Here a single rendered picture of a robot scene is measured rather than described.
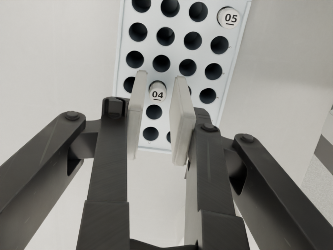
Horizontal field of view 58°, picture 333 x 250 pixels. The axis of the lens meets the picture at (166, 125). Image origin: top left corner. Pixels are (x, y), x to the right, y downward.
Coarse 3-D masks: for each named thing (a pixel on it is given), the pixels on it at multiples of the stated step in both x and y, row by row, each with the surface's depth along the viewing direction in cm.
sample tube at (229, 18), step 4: (224, 8) 20; (228, 8) 19; (232, 8) 19; (220, 12) 19; (224, 12) 19; (228, 12) 19; (232, 12) 19; (236, 12) 19; (220, 16) 19; (224, 16) 19; (228, 16) 19; (232, 16) 19; (236, 16) 19; (220, 20) 19; (224, 20) 19; (228, 20) 19; (232, 20) 19; (236, 20) 19; (224, 24) 19; (228, 24) 19; (232, 24) 19; (236, 24) 19; (228, 28) 19; (232, 28) 19
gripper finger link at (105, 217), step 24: (120, 120) 14; (96, 144) 12; (120, 144) 12; (96, 168) 10; (120, 168) 11; (96, 192) 9; (120, 192) 9; (96, 216) 8; (120, 216) 8; (96, 240) 7; (120, 240) 7
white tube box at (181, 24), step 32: (128, 0) 19; (160, 0) 20; (192, 0) 20; (224, 0) 20; (128, 32) 20; (160, 32) 24; (192, 32) 24; (224, 32) 20; (128, 64) 22; (160, 64) 24; (192, 64) 24; (224, 64) 21; (128, 96) 22; (192, 96) 22; (224, 96) 22; (160, 128) 24
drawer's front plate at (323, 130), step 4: (332, 112) 20; (328, 116) 20; (332, 116) 20; (328, 120) 20; (332, 120) 20; (324, 124) 21; (328, 124) 20; (332, 124) 20; (324, 128) 20; (328, 128) 20; (332, 128) 20; (324, 132) 20; (328, 132) 20; (332, 132) 19; (324, 136) 20; (328, 136) 20; (332, 136) 19; (328, 140) 20; (332, 140) 19; (332, 144) 20
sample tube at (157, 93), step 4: (152, 84) 22; (156, 84) 21; (160, 84) 21; (164, 84) 22; (152, 88) 21; (156, 88) 21; (160, 88) 21; (164, 88) 21; (152, 92) 21; (156, 92) 21; (160, 92) 21; (164, 92) 21; (152, 96) 21; (156, 96) 21; (160, 96) 21; (164, 96) 21; (152, 100) 21; (156, 100) 21; (160, 100) 21; (164, 100) 21
